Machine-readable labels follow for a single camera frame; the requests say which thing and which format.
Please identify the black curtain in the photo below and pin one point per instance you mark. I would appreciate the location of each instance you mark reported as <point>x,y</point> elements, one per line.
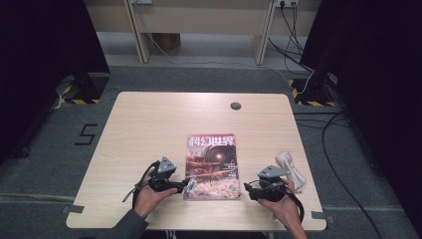
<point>381,66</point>
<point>40,49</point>

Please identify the red illustrated magazine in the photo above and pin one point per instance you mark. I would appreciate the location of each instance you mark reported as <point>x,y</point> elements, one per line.
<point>212,166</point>

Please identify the white cloth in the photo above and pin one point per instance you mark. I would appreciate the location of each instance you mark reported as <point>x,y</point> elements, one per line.
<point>292,166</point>

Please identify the grey tape piece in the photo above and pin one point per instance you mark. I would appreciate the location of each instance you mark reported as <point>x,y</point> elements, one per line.
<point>73,209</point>
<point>322,216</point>

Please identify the person's right hand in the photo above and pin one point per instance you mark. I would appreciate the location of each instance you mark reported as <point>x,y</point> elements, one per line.
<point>287,209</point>

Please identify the brown box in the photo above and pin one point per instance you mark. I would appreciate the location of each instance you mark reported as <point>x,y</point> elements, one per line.
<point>167,41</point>

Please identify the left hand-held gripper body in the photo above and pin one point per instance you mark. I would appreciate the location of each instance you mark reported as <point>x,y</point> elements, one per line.
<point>164,182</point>

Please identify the white power socket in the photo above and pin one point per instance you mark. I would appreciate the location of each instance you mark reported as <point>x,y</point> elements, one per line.
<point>142,1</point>
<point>287,2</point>

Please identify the black tape digit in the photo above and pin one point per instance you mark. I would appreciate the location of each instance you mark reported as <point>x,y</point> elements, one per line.
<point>87,134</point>

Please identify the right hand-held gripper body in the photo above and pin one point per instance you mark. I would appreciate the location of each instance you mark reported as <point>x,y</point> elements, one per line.
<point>272,189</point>

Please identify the grey table grommet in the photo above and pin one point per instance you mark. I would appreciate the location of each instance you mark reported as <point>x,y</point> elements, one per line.
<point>235,106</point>

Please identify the stand base with hazard tape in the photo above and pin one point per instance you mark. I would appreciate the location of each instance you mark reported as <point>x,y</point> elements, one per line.
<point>89,88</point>
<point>312,91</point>

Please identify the person's left hand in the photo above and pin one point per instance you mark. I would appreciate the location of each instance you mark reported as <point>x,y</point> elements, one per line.
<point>149,200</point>

